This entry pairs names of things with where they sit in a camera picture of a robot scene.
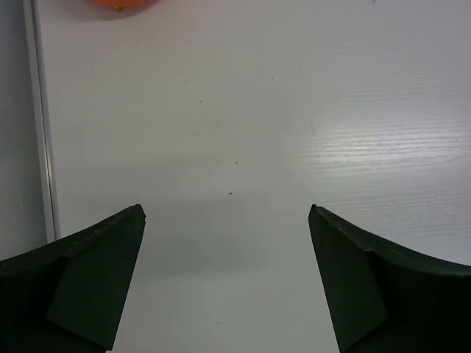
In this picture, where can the orange divided round container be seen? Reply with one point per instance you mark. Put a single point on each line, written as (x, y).
(120, 5)

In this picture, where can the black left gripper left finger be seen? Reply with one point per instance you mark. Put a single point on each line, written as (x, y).
(69, 295)

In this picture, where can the aluminium table edge rail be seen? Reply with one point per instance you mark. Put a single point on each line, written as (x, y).
(41, 114)

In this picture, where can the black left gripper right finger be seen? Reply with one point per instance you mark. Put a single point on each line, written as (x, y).
(384, 297)

